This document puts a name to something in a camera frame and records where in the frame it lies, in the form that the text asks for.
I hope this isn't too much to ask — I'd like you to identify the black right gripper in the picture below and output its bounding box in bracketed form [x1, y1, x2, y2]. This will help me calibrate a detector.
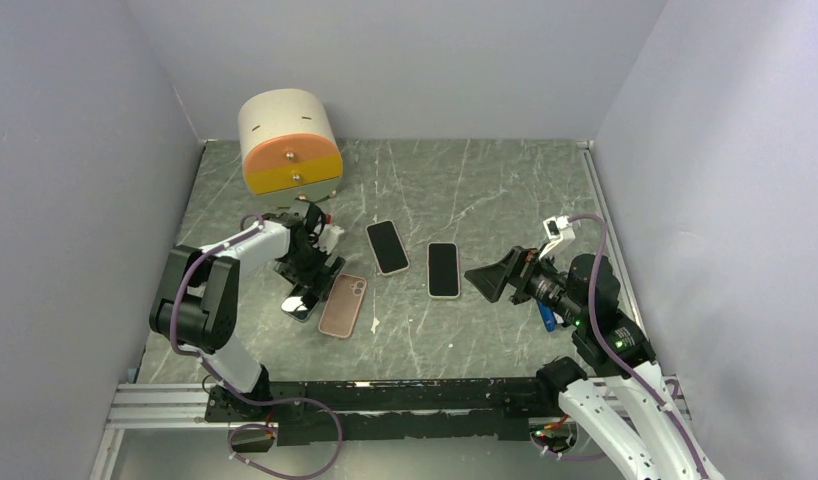
[464, 242, 587, 325]

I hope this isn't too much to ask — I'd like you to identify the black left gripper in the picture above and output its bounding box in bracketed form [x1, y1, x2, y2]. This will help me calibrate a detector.
[274, 238, 344, 300]

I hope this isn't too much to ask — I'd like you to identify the black phone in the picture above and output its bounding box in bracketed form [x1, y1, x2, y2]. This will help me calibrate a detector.
[275, 257, 346, 322]
[428, 243, 461, 299]
[365, 219, 411, 277]

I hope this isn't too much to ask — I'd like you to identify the pink phone case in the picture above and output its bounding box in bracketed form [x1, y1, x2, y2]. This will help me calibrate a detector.
[318, 274, 367, 339]

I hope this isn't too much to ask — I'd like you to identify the black phone front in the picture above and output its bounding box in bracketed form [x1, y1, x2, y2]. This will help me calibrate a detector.
[365, 219, 411, 277]

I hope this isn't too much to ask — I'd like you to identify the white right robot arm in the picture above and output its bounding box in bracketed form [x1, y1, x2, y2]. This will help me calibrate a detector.
[465, 247, 723, 479]

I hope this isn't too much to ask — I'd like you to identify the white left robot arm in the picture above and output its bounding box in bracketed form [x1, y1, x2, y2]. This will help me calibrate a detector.
[149, 200, 345, 420]

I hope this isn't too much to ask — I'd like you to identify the cream round drawer box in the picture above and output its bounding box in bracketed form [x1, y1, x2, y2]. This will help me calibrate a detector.
[237, 88, 344, 208]

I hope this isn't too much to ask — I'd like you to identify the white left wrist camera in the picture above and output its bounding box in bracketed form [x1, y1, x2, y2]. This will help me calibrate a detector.
[315, 224, 345, 255]

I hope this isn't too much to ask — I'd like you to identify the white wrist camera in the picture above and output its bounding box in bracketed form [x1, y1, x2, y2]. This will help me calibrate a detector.
[539, 215, 576, 261]
[315, 224, 345, 255]

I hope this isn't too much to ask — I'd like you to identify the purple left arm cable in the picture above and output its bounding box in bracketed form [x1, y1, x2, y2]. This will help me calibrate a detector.
[169, 213, 344, 480]

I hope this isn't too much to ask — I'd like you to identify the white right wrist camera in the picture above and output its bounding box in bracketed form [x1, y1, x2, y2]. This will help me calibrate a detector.
[539, 215, 576, 261]

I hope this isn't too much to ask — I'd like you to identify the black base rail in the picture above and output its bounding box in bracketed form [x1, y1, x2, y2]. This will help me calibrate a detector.
[204, 377, 563, 446]

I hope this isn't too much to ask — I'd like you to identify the aluminium frame rail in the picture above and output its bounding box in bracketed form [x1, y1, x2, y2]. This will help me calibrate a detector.
[106, 384, 209, 430]

